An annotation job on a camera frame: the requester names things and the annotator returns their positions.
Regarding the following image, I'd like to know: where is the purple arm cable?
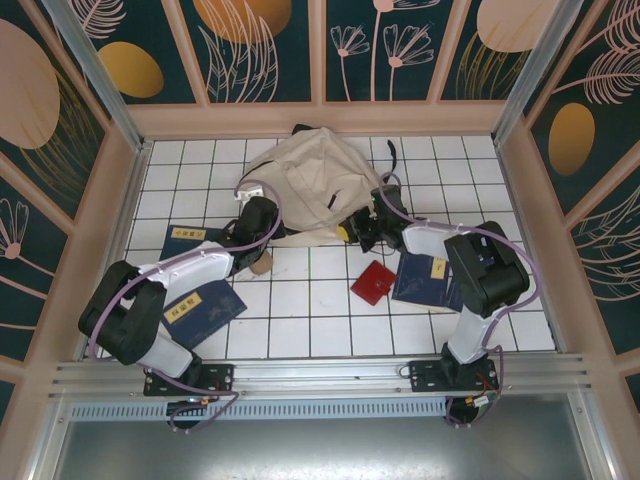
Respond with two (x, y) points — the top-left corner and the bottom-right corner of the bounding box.
(88, 175), (287, 434)
(377, 172), (544, 429)

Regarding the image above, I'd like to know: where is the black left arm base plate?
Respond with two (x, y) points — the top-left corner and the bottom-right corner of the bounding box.
(143, 363), (236, 397)

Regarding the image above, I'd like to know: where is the aluminium side rail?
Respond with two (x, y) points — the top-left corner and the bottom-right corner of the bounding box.
(493, 139), (571, 354)
(74, 141), (154, 362)

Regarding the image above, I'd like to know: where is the red leather wallet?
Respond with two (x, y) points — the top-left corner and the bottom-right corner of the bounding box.
(349, 258), (399, 306)

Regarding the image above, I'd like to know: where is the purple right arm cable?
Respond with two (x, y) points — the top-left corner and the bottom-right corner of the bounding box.
(377, 172), (544, 429)

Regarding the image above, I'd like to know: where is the aluminium corner post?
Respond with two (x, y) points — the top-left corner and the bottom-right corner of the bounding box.
(492, 0), (584, 146)
(42, 0), (154, 154)

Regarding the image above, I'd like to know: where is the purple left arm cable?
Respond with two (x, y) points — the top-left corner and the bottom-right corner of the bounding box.
(88, 175), (287, 434)

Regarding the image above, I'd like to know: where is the aluminium mounting rail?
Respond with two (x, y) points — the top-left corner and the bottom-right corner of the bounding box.
(47, 352), (596, 401)

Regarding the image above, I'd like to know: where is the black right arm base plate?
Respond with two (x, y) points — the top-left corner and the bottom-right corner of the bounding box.
(408, 358), (501, 394)

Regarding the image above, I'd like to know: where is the beige canvas backpack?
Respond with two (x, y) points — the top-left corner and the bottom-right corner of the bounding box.
(219, 123), (401, 250)

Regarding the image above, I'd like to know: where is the tan pencil case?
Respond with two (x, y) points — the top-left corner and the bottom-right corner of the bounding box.
(249, 252), (275, 277)

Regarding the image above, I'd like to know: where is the grey metal plate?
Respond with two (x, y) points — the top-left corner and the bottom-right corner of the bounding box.
(27, 418), (619, 480)

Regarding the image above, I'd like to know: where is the slotted grey cable duct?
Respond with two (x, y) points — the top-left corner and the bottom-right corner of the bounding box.
(69, 402), (451, 421)

